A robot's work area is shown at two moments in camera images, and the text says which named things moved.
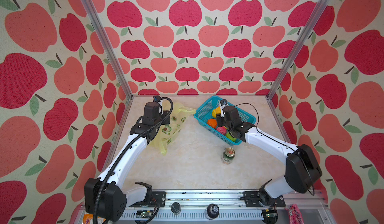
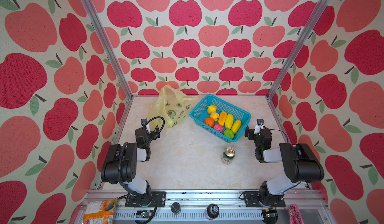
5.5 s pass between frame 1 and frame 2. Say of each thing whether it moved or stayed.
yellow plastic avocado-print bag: moved
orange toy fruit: moved
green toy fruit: moved
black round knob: stayed
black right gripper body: moved
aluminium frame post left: stayed
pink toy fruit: moved
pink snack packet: stayed
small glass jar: stayed
